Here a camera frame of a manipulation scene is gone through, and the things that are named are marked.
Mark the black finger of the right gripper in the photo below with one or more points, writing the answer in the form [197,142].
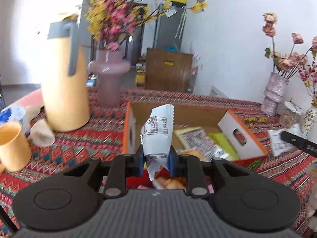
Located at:
[300,143]

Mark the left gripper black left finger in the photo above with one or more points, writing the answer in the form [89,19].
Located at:
[122,167]

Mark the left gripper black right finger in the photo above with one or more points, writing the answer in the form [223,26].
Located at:
[189,167]

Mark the white snack packet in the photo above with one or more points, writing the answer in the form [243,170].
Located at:
[277,144]
[156,137]

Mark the floral white vase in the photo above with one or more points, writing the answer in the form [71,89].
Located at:
[308,121]

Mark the patterned red tablecloth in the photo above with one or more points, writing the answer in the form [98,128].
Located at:
[103,137]

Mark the red orange cardboard box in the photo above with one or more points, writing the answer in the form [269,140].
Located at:
[190,135]

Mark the clear jar of nuts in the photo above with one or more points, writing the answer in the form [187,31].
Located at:
[290,115]

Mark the green snack packet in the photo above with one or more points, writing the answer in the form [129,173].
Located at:
[222,141]

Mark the textured pink vase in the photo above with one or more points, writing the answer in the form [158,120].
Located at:
[274,93]

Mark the crumpled tissue paper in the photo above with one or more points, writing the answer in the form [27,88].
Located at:
[40,133]

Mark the yellow thermos jug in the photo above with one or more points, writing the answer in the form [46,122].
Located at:
[64,77]

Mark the wooden chair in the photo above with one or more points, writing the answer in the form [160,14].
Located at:
[167,70]

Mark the yellow cup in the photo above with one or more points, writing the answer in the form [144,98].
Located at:
[15,148]

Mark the blue white tissue pack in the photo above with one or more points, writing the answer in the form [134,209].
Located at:
[16,113]

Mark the grey refrigerator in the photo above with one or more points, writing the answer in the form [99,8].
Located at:
[168,28]

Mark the pink yellow flower branches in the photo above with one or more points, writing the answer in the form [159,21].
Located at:
[111,22]

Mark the pink ring vase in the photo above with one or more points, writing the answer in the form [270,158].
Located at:
[110,66]

